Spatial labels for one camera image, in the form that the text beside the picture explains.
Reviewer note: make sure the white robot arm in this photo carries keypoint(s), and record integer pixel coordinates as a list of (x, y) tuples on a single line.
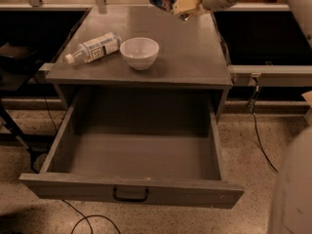
[(291, 205)]

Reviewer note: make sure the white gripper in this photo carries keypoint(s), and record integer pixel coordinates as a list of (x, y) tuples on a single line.
[(182, 6)]

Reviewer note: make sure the black stand at left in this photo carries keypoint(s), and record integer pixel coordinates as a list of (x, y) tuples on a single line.
[(18, 64)]

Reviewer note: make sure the grey drawer cabinet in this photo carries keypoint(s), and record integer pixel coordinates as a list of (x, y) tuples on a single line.
[(190, 55)]

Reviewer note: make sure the black drawer handle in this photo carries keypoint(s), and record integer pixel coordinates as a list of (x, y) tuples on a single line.
[(130, 195)]

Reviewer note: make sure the white ceramic bowl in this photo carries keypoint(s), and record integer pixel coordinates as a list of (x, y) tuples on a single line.
[(139, 53)]

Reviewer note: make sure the open grey top drawer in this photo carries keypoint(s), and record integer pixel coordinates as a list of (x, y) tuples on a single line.
[(163, 140)]

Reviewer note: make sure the clear plastic water bottle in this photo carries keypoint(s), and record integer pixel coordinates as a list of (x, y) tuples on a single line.
[(94, 49)]

